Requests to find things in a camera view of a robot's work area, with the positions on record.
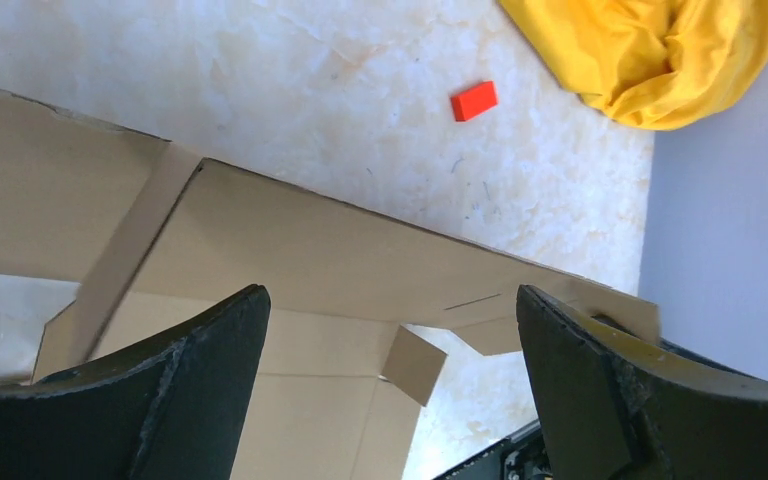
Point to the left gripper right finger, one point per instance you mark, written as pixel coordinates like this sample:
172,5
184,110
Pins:
612,406

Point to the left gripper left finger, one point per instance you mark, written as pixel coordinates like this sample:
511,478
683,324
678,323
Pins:
171,406

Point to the small red block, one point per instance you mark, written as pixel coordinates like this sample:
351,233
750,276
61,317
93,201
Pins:
473,101

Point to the yellow cloth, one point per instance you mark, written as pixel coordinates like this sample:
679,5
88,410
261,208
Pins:
653,65

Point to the brown cardboard box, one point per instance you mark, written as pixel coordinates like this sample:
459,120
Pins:
155,234

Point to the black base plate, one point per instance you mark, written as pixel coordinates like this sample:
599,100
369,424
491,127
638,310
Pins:
521,455

